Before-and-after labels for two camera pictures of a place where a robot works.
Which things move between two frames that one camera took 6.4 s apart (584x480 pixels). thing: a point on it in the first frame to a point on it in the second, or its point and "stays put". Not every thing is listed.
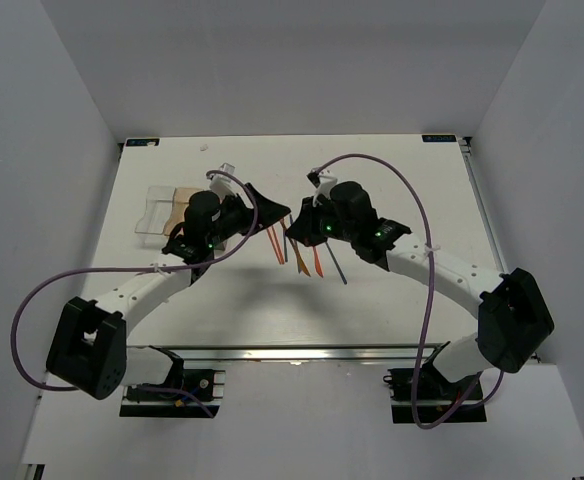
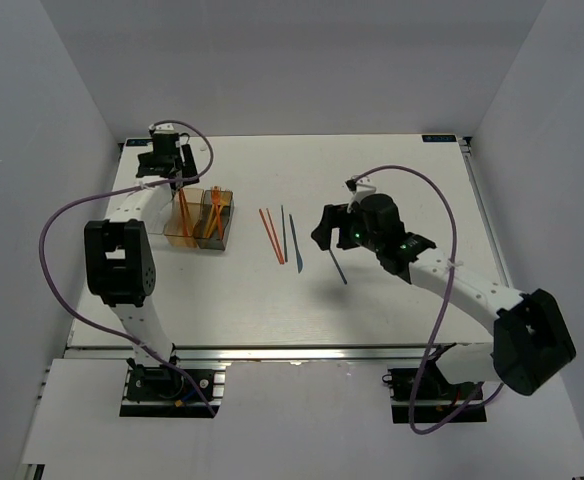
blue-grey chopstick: x=336 y=263 stays put
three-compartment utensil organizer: x=181 y=198 stays put
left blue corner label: x=143 y=142 stays put
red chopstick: x=274 y=248 stays put
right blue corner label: x=439 y=138 stays put
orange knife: x=302 y=267 to x=184 y=213
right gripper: x=303 y=230 to x=335 y=218
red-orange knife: x=318 y=262 to x=184 y=211
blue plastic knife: x=298 y=256 stays put
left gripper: x=267 y=211 to x=187 y=169
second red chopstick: x=278 y=246 stays put
